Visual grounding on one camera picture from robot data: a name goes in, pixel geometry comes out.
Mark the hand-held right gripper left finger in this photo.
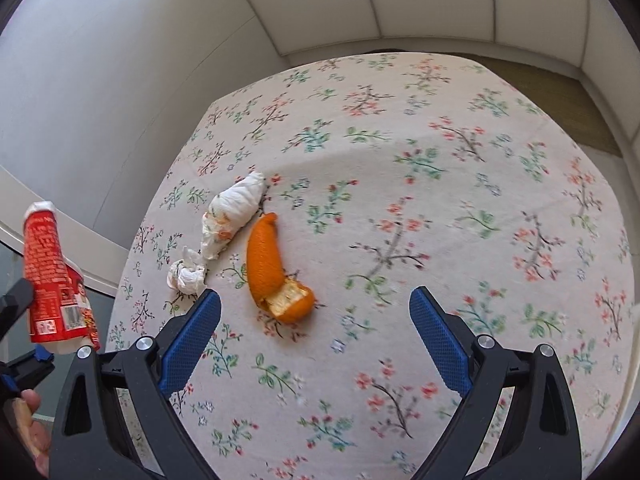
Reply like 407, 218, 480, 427
49, 288, 222, 480

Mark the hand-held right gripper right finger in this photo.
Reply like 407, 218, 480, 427
409, 286, 583, 480

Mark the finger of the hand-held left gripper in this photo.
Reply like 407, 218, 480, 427
0, 346, 57, 402
0, 277, 35, 343

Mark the red crushed paper cup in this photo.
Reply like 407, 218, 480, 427
22, 201, 102, 357

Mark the orange peel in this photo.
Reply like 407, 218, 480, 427
246, 212, 316, 325

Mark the person's left hand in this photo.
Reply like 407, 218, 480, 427
10, 389, 55, 479

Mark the small knotted white tissue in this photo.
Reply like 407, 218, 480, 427
167, 246, 209, 295

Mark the floral tablecloth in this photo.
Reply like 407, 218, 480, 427
107, 53, 636, 480

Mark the large stained crumpled tissue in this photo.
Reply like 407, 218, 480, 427
200, 171, 268, 261

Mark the brown woven floor mat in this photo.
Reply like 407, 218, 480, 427
470, 54, 623, 157

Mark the white cabinet with doors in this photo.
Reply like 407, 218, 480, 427
222, 0, 608, 78

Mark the white cabinet with silver rail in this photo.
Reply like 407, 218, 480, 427
580, 0, 640, 157

